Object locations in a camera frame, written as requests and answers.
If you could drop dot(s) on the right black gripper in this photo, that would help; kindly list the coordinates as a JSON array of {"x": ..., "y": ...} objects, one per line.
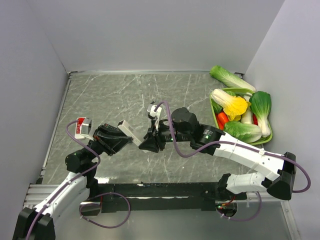
[{"x": 153, "y": 135}]

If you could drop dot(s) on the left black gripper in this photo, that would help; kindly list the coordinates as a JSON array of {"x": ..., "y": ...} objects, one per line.
[{"x": 110, "y": 140}]

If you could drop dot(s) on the white slim remote control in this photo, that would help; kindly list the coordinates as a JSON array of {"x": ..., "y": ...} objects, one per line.
[{"x": 129, "y": 131}]

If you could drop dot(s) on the red white AC remote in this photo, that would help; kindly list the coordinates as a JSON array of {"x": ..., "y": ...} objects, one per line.
[{"x": 78, "y": 129}]

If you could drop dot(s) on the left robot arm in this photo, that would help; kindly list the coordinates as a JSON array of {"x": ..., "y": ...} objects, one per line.
[{"x": 42, "y": 221}]

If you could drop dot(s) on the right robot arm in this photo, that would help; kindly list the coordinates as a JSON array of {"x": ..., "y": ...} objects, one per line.
[{"x": 272, "y": 173}]

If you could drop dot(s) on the orange carrot toy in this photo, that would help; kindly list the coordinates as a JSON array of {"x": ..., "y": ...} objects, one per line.
[{"x": 222, "y": 119}]

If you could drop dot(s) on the yellow white cabbage toy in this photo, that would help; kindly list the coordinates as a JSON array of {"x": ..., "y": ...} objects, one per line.
[{"x": 233, "y": 106}]

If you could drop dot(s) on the light green cabbage front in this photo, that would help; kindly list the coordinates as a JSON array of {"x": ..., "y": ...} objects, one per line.
[{"x": 248, "y": 133}]

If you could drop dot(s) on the green plastic basket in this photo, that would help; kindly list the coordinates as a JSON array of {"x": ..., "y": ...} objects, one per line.
[{"x": 246, "y": 94}]

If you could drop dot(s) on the napa cabbage on table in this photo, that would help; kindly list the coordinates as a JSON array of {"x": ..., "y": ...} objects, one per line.
[{"x": 229, "y": 79}]

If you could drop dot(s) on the white radish toy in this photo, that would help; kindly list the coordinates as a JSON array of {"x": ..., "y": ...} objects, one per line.
[{"x": 247, "y": 117}]

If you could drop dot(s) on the red pepper toy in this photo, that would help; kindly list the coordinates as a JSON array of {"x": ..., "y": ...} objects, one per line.
[{"x": 255, "y": 121}]

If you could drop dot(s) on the dark green bok choy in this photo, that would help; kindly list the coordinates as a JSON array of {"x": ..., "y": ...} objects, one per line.
[{"x": 261, "y": 105}]

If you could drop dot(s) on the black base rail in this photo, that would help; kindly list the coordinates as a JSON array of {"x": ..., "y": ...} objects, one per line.
[{"x": 202, "y": 196}]

